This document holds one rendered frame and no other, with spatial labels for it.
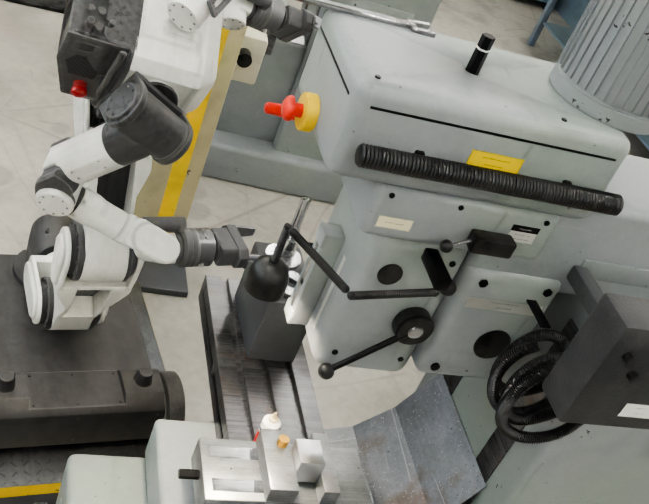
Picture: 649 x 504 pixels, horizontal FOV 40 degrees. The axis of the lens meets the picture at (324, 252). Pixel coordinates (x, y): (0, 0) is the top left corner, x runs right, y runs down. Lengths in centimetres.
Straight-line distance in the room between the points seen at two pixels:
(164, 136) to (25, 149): 266
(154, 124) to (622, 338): 88
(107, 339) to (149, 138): 105
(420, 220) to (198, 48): 61
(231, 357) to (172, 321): 145
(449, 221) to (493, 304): 22
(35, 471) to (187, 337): 120
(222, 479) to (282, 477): 12
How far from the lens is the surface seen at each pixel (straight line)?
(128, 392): 244
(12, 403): 237
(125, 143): 171
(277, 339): 213
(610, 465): 189
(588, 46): 147
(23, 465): 251
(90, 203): 192
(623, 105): 147
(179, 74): 175
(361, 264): 148
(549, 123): 139
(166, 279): 372
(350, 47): 134
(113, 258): 216
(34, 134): 443
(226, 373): 211
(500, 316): 162
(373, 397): 362
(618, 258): 164
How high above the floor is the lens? 238
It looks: 34 degrees down
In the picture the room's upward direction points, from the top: 23 degrees clockwise
